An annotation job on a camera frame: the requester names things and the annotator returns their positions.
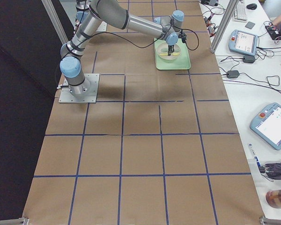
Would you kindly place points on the black computer mouse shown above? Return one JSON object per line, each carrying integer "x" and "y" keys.
{"x": 251, "y": 6}

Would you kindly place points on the teach pendant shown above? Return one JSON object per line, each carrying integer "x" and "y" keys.
{"x": 243, "y": 42}
{"x": 267, "y": 125}

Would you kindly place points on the small dark square pad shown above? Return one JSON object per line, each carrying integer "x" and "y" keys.
{"x": 250, "y": 25}

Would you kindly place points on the black curtain panel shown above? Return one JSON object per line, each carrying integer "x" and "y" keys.
{"x": 29, "y": 72}

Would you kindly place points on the brown paper table cover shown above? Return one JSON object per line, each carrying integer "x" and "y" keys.
{"x": 157, "y": 148}

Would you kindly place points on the dark folded umbrella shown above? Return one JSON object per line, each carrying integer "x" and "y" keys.
{"x": 271, "y": 170}

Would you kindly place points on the white keyboard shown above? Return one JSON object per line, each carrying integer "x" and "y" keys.
{"x": 240, "y": 14}

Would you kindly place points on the mint green tray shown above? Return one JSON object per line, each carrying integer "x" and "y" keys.
{"x": 182, "y": 63}

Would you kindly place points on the yellow plastic fork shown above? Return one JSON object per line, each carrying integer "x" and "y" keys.
{"x": 163, "y": 54}

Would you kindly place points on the black power adapter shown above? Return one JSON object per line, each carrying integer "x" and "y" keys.
{"x": 249, "y": 59}
{"x": 231, "y": 74}

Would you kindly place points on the upper teach pendant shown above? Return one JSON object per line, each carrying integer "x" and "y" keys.
{"x": 243, "y": 42}

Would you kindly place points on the aluminium frame post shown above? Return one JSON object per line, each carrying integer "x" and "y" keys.
{"x": 223, "y": 24}
{"x": 59, "y": 18}

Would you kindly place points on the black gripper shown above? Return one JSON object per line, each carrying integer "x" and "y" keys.
{"x": 170, "y": 48}

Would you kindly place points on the lower teach pendant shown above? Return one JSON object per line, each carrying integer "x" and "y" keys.
{"x": 267, "y": 125}

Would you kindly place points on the black power adapter lower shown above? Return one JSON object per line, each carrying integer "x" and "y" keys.
{"x": 231, "y": 74}

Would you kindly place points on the black power adapter upper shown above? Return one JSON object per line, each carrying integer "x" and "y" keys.
{"x": 249, "y": 59}

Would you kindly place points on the brown glass jar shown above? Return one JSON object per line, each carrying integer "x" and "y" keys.
{"x": 273, "y": 198}

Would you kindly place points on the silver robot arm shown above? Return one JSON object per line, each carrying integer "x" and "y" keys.
{"x": 163, "y": 28}

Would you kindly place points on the aluminium frame post right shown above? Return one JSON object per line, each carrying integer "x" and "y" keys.
{"x": 223, "y": 24}

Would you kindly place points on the aluminium frame post left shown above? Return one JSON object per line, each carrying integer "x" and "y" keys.
{"x": 59, "y": 18}

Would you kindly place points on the white round plate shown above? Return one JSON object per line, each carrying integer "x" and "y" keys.
{"x": 163, "y": 48}

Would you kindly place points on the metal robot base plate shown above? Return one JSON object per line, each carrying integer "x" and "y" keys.
{"x": 85, "y": 93}

